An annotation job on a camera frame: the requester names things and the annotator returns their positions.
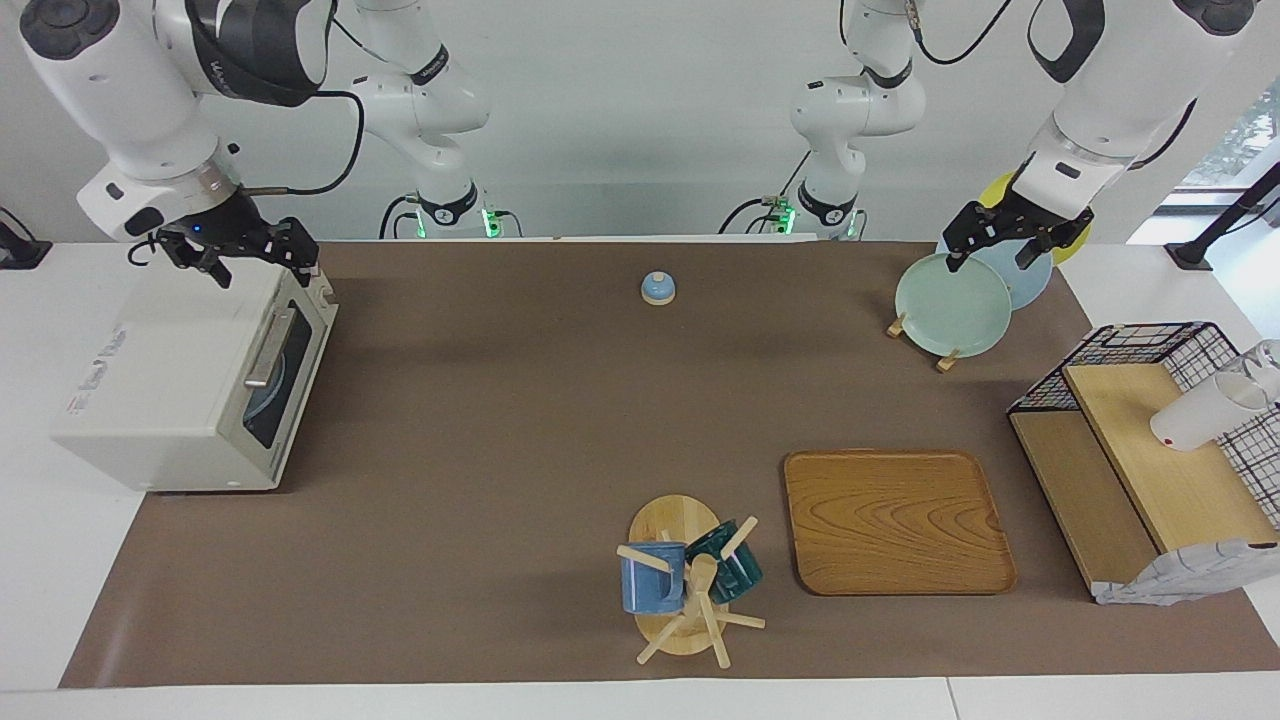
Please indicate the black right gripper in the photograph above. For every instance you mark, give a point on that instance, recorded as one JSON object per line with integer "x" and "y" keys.
{"x": 240, "y": 232}

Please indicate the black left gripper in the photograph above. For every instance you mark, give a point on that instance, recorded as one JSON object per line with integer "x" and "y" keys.
{"x": 1020, "y": 218}

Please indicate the light blue ridged plate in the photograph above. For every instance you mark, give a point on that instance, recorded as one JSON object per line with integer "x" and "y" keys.
{"x": 268, "y": 405}

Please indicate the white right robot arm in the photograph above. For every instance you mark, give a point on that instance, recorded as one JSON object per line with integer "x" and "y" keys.
{"x": 120, "y": 90}

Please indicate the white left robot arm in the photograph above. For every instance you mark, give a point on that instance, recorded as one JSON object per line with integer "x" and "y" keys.
{"x": 1130, "y": 80}

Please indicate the cream toaster oven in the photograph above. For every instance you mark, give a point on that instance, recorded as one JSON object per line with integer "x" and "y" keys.
{"x": 160, "y": 380}

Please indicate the light blue smooth plate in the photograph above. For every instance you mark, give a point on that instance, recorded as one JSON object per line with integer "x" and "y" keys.
{"x": 1030, "y": 285}

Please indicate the yellow plate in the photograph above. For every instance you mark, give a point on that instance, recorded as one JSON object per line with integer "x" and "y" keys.
{"x": 998, "y": 188}

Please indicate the pale green plate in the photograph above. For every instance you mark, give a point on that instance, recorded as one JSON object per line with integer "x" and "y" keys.
{"x": 950, "y": 305}

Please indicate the wooden plate rack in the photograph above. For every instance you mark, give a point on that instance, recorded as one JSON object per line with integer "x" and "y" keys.
{"x": 896, "y": 326}

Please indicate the white plastic cup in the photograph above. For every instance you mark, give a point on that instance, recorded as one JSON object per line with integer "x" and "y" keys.
{"x": 1195, "y": 415}

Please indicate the window pane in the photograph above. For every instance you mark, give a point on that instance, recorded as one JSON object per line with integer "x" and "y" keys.
{"x": 1240, "y": 140}

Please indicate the wooden two-tier shelf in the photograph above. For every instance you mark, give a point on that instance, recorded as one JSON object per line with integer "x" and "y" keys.
{"x": 1170, "y": 470}

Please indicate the brown table mat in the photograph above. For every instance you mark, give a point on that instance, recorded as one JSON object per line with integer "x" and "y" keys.
{"x": 500, "y": 420}

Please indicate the clear glass cup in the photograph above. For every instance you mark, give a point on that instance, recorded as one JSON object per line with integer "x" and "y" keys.
{"x": 1265, "y": 358}

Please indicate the wooden serving tray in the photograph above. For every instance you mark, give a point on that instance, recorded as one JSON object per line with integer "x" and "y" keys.
{"x": 895, "y": 525}

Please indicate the small blue white bell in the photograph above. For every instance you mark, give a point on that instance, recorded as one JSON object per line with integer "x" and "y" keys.
{"x": 658, "y": 290}

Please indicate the grey white checked cloth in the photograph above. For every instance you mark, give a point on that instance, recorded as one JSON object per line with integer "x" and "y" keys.
{"x": 1180, "y": 580}

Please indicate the dark green mug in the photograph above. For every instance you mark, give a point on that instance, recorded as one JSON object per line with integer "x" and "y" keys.
{"x": 738, "y": 575}

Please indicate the wooden mug tree stand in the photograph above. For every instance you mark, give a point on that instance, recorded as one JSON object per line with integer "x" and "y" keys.
{"x": 675, "y": 520}

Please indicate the blue mug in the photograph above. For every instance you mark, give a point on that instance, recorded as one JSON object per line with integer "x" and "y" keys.
{"x": 650, "y": 585}

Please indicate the black camera stand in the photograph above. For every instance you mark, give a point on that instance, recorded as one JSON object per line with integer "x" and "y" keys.
{"x": 20, "y": 252}
{"x": 1225, "y": 215}

